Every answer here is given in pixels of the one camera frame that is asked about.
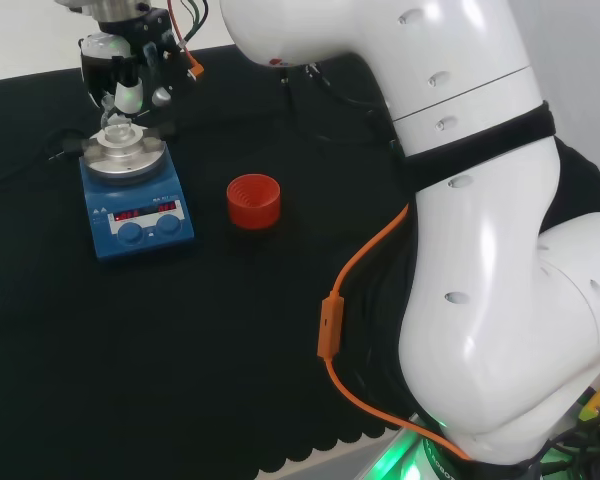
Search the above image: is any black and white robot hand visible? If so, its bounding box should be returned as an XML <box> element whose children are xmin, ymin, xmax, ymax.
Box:
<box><xmin>78</xmin><ymin>32</ymin><xmax>146</xmax><ymax>116</ymax></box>

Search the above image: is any clear round-bottom flask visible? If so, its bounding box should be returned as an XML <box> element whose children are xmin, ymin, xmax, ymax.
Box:
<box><xmin>98</xmin><ymin>95</ymin><xmax>136</xmax><ymax>147</ymax></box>

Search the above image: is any heater with blue base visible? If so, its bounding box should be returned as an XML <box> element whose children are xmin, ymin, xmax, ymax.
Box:
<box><xmin>63</xmin><ymin>123</ymin><xmax>196</xmax><ymax>262</ymax></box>

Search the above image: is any red ribbed flask holder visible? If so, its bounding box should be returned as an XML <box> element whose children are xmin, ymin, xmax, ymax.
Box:
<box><xmin>226</xmin><ymin>173</ymin><xmax>282</xmax><ymax>231</ymax></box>

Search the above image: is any black bench cloth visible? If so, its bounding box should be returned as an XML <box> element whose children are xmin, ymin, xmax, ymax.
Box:
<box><xmin>0</xmin><ymin>43</ymin><xmax>600</xmax><ymax>480</ymax></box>

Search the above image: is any pale grey base board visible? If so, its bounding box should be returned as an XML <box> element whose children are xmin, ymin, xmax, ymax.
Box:
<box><xmin>257</xmin><ymin>409</ymin><xmax>431</xmax><ymax>480</ymax></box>

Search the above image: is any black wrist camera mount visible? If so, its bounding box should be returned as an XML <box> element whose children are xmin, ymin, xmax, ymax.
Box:
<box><xmin>128</xmin><ymin>9</ymin><xmax>198</xmax><ymax>127</ymax></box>

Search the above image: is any orange wrist camera cable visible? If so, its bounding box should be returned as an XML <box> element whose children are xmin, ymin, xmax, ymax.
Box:
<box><xmin>166</xmin><ymin>0</ymin><xmax>207</xmax><ymax>80</ymax></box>

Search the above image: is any green wrist cable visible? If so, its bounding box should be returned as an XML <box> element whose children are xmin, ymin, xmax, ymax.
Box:
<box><xmin>178</xmin><ymin>0</ymin><xmax>212</xmax><ymax>49</ymax></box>

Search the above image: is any black heater power cable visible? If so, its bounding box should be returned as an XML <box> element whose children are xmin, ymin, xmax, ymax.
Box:
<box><xmin>0</xmin><ymin>127</ymin><xmax>84</xmax><ymax>190</ymax></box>

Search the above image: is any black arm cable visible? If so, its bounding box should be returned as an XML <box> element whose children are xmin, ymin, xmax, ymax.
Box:
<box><xmin>278</xmin><ymin>60</ymin><xmax>407</xmax><ymax>157</ymax></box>

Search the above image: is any orange cable with inline box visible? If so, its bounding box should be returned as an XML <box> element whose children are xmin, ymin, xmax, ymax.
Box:
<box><xmin>316</xmin><ymin>203</ymin><xmax>475</xmax><ymax>462</ymax></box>

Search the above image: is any black arm strap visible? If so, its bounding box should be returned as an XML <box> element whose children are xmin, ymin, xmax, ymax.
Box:
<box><xmin>397</xmin><ymin>99</ymin><xmax>557</xmax><ymax>194</ymax></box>

